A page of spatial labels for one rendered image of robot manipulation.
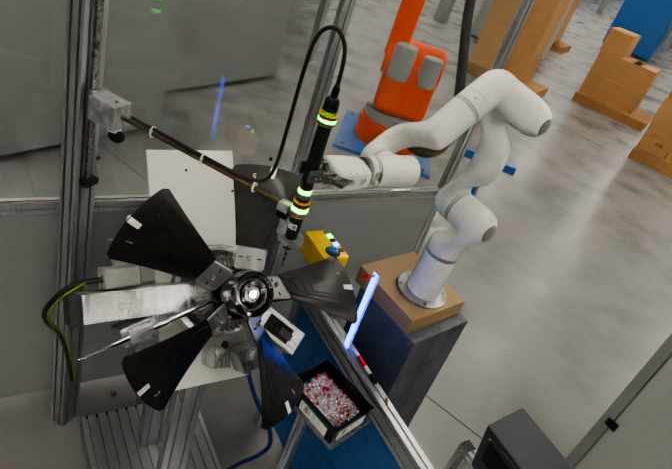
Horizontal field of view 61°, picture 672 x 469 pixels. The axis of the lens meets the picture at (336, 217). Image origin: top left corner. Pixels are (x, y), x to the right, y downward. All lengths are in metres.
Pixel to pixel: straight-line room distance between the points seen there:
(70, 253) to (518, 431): 1.43
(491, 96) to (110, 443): 1.91
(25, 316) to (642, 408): 2.61
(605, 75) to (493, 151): 8.73
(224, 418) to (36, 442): 0.75
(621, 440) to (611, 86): 7.94
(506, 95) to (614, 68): 8.84
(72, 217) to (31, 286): 0.46
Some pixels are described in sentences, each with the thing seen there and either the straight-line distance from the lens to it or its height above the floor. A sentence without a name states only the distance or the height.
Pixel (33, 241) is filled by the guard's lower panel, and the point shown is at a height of 0.84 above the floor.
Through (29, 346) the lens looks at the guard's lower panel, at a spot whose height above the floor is 0.33.
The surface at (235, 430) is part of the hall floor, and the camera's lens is 2.72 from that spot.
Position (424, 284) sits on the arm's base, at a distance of 2.01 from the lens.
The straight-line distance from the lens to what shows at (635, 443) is 3.08.
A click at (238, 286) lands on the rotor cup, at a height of 1.24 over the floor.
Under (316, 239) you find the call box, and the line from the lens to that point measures 2.01.
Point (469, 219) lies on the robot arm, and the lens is 1.84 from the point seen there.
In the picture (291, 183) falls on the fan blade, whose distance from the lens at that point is 1.56.
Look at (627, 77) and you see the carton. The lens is 10.41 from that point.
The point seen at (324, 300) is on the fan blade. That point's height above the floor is 1.17.
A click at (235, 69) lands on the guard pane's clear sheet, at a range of 2.00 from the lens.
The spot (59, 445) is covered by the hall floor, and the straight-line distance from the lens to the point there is 2.64.
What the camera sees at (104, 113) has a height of 1.45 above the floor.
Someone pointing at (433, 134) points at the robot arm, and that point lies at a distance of 1.50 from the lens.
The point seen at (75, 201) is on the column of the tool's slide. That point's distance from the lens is 1.90.
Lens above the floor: 2.19
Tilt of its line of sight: 31 degrees down
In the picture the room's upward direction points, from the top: 19 degrees clockwise
